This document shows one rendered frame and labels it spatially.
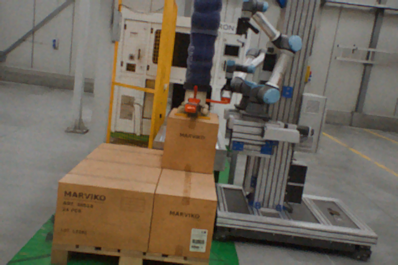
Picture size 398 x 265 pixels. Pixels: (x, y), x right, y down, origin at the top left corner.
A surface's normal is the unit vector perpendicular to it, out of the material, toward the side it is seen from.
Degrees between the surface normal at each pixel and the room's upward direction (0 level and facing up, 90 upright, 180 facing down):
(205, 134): 90
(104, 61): 90
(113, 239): 90
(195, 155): 90
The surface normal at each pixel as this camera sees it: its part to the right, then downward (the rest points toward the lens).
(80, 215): 0.00, 0.18
